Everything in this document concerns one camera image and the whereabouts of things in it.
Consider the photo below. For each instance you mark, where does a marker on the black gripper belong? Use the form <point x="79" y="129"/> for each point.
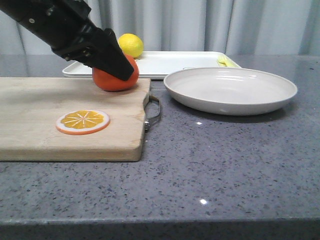
<point x="66" y="27"/>

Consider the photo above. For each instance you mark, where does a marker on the whole orange fruit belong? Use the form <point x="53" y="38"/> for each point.
<point x="110" y="83"/>

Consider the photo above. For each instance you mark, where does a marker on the shallow white plate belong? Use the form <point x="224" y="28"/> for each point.
<point x="230" y="91"/>

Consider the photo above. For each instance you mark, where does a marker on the white rectangular tray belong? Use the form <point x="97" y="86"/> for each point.
<point x="156" y="65"/>

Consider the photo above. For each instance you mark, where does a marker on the yellow utensil on tray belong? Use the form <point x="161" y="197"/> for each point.
<point x="225" y="61"/>

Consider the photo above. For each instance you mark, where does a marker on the front yellow lemon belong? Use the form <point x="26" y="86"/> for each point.
<point x="131" y="44"/>

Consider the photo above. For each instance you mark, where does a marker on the orange slice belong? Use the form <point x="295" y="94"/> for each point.
<point x="82" y="122"/>

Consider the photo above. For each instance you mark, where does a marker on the wooden cutting board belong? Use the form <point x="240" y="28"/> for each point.
<point x="30" y="107"/>

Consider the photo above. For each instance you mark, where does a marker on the grey curtain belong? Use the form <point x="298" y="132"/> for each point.
<point x="233" y="27"/>

